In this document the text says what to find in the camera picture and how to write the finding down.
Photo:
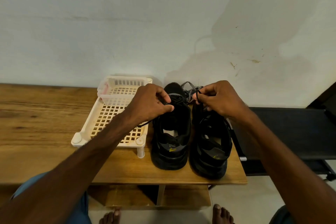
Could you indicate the person's left hand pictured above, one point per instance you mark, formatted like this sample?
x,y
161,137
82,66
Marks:
x,y
149,104

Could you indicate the person's right hand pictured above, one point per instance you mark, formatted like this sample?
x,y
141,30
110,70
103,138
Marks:
x,y
223,100

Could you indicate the black shoelaces bundle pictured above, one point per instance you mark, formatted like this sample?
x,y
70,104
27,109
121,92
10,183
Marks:
x,y
176,98

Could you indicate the black white patterned shoelace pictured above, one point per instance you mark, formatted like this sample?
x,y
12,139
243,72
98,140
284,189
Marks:
x,y
193,94
188,89

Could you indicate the black shoe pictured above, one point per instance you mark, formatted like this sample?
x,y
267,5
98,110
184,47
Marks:
x,y
211,155
170,153

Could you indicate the person's right forearm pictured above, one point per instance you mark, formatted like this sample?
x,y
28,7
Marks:
x,y
294,171

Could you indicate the person's blue shorts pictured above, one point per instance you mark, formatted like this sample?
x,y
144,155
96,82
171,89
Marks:
x,y
78,208

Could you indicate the small white plastic basket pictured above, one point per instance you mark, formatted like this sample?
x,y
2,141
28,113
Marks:
x,y
110,98

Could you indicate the large white plastic tray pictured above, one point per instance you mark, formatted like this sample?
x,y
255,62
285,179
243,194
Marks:
x,y
102,116

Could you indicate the black shoe rack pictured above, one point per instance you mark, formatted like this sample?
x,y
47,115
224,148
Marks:
x,y
294,134

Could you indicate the dark door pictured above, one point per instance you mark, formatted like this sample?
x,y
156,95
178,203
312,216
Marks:
x,y
325,98

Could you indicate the low wooden table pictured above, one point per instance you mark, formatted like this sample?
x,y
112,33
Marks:
x,y
31,126

